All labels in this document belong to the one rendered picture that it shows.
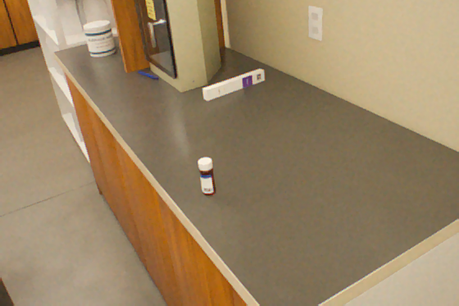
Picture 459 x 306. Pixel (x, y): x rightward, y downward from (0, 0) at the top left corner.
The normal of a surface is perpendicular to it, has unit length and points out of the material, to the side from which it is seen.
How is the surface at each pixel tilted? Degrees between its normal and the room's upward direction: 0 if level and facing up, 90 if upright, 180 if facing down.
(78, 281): 0
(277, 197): 0
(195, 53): 90
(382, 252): 1
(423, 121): 90
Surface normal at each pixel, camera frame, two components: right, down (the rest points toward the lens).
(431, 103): -0.86, 0.32
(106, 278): -0.09, -0.87
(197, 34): 0.51, 0.38
